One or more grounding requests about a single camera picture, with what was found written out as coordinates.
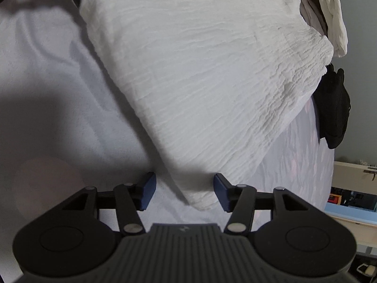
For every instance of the orange box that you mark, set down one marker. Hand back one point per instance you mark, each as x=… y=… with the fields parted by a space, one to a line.
x=334 y=199

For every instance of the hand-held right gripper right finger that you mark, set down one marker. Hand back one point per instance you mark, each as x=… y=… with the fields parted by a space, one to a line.
x=221 y=188

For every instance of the white crinkled garment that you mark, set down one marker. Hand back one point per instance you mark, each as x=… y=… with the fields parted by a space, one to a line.
x=191 y=79

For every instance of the white hanging cloth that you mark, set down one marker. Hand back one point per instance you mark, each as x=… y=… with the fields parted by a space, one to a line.
x=334 y=14

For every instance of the black garment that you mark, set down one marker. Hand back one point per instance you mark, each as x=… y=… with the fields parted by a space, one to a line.
x=332 y=109

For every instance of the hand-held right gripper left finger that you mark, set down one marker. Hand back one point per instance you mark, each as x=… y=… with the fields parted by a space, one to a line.
x=148 y=187

